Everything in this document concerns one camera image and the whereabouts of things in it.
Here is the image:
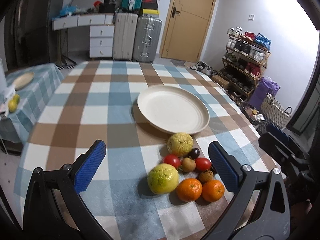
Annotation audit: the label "small table teal checkered cloth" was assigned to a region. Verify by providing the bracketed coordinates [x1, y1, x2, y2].
[1, 63, 63, 144]

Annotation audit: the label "wooden door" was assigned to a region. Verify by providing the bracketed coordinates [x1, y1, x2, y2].
[161, 0, 216, 62]

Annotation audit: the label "beige suitcase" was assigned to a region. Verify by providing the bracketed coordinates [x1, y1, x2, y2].
[112, 12, 138, 61]

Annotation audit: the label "small beige plate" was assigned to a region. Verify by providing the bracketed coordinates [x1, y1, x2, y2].
[12, 72, 35, 90]

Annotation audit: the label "brown kiwi fruit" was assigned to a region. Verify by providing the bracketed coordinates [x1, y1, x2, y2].
[181, 158, 196, 173]

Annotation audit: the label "checkered tablecloth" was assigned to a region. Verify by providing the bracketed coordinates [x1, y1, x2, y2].
[14, 61, 275, 239]

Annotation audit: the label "wooden shoe rack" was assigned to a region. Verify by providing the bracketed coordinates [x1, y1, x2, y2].
[219, 27, 271, 100]

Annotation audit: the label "dark purple plum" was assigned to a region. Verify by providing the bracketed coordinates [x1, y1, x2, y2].
[188, 148, 200, 160]

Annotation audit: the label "yellow-green fruit side table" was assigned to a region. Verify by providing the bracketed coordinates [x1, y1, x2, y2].
[8, 94, 20, 113]

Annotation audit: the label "wrinkled yellow-green citrus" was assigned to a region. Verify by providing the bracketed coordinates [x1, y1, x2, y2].
[167, 132, 194, 157]

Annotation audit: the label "smooth yellow-green citrus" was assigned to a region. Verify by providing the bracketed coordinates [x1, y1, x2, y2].
[147, 163, 180, 194]

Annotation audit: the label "orange tangerine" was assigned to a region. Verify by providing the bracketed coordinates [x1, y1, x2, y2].
[176, 178, 202, 202]
[202, 180, 225, 202]

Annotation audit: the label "silver suitcase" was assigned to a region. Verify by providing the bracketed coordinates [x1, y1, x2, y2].
[132, 16, 162, 63]

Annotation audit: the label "woven basket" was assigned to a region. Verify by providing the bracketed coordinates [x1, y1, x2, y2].
[260, 89, 292, 128]

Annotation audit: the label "purple bag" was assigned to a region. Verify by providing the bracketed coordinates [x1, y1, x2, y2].
[248, 76, 280, 110]

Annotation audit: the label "dark low basket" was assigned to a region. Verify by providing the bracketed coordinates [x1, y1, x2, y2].
[240, 103, 265, 126]

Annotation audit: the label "red tomato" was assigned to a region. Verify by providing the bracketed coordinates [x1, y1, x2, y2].
[195, 158, 212, 172]
[163, 154, 181, 169]

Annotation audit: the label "cream round plate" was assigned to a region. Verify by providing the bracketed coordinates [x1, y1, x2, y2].
[137, 85, 210, 135]

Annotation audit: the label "stacked shoe boxes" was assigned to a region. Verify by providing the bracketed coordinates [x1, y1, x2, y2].
[139, 0, 159, 17]

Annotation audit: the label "brown walnut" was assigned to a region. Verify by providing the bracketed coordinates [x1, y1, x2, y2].
[199, 170, 214, 184]

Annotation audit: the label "dark refrigerator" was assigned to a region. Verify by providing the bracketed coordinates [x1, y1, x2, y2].
[4, 0, 63, 70]

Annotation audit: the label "white desk with drawers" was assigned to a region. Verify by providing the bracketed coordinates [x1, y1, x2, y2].
[53, 13, 114, 59]

